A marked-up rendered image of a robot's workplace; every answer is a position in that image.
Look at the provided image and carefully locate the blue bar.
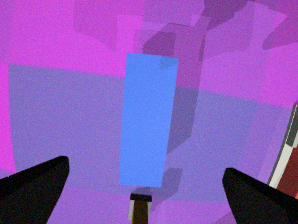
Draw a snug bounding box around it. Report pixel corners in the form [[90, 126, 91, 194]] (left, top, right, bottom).
[[118, 52, 178, 186]]

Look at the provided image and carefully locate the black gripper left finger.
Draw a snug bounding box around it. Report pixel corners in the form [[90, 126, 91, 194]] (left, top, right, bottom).
[[0, 155, 69, 224]]

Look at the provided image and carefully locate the red rectangular block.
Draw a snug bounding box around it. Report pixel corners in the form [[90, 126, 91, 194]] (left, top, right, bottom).
[[277, 145, 298, 198]]

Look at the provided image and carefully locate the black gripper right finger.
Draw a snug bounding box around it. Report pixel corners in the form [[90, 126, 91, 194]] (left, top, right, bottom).
[[222, 167, 298, 224]]

